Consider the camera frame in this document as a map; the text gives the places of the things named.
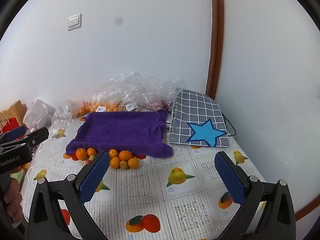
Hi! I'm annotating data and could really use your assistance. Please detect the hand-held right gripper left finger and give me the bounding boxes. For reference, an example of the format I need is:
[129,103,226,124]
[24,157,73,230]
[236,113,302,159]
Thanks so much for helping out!
[28,150,110,240]

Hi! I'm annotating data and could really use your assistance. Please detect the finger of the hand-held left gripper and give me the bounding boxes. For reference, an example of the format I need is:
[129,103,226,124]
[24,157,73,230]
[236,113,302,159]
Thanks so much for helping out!
[0,126,27,143]
[0,127,49,155]

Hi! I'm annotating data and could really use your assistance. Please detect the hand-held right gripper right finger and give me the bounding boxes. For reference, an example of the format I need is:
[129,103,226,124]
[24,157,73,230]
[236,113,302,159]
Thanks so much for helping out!
[214,151,297,240]

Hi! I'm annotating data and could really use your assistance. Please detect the large orange mandarin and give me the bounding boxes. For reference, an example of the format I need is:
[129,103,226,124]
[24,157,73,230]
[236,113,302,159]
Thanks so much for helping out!
[75,148,88,161]
[118,150,133,161]

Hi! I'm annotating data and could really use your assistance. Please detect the person's left hand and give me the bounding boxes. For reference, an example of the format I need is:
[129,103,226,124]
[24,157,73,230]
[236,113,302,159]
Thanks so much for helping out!
[4,177,25,224]

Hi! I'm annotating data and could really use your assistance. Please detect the red paper bag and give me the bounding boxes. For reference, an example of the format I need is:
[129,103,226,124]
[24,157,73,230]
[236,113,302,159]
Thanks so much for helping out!
[0,117,20,134]

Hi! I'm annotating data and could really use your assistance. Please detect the white plastic bag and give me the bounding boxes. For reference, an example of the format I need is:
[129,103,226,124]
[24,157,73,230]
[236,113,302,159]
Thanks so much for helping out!
[24,99,56,131]

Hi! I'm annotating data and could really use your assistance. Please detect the brown paper bag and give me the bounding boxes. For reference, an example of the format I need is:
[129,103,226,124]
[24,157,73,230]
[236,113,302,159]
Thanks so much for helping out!
[0,100,28,128]

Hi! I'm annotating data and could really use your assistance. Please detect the purple towel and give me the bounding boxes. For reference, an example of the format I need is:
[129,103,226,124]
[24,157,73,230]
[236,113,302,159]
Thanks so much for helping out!
[65,109,175,158]

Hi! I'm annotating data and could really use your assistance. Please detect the fruit print lace tablecloth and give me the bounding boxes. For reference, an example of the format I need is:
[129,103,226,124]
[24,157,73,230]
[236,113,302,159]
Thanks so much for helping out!
[20,110,297,240]

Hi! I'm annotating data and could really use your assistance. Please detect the pile of bagged mandarins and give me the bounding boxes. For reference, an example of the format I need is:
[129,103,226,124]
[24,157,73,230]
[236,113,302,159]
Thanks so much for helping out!
[75,101,121,117]

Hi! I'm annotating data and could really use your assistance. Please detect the checked cushion with blue star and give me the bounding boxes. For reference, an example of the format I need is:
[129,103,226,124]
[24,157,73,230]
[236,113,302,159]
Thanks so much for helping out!
[169,89,230,148]

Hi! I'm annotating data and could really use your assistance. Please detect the brown wooden skirting board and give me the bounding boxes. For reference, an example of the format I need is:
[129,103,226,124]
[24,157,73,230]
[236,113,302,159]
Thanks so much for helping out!
[294,199,313,222]

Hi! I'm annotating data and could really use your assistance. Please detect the clear plastic bag of mandarins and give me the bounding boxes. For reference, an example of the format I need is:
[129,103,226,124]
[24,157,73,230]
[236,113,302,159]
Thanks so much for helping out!
[82,79,130,113]

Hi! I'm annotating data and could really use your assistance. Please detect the large crumpled clear plastic bag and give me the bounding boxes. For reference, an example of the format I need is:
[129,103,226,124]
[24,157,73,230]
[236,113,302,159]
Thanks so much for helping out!
[120,73,193,112]

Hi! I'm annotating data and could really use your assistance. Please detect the black cable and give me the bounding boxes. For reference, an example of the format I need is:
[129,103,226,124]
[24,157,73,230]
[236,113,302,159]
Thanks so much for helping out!
[221,112,237,137]

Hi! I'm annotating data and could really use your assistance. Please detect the white wall light switch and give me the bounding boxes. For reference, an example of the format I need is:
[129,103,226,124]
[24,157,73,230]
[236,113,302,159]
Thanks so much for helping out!
[67,14,82,32]

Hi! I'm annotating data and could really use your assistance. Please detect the brown wooden door frame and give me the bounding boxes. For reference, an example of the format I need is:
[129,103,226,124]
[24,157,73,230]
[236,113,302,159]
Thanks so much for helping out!
[205,0,224,100]

